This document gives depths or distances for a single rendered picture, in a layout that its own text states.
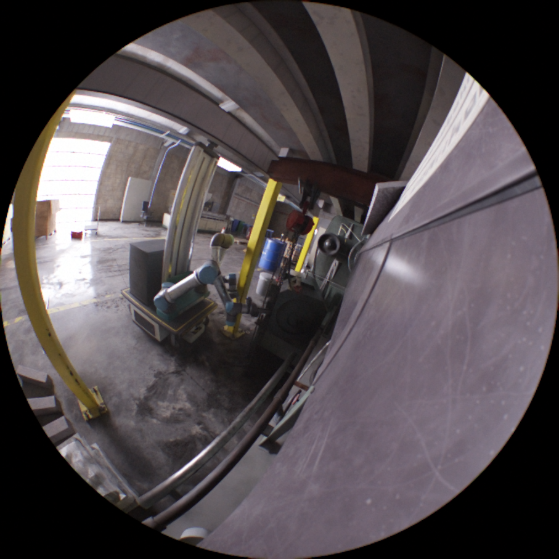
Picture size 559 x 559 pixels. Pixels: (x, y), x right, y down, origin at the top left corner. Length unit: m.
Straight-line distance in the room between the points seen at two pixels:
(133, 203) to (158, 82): 8.09
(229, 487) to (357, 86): 1.31
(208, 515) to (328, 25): 1.29
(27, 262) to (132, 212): 8.23
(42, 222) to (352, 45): 6.51
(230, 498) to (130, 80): 1.52
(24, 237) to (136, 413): 1.17
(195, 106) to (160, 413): 1.84
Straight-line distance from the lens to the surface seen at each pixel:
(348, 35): 0.61
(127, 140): 9.74
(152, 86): 1.00
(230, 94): 1.26
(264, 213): 1.51
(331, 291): 2.16
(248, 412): 0.87
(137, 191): 8.90
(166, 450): 1.30
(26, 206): 0.88
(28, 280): 0.94
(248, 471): 0.68
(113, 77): 1.01
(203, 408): 1.37
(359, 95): 0.73
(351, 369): 0.15
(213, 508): 0.68
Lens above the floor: 1.26
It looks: 17 degrees down
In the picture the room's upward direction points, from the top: 19 degrees clockwise
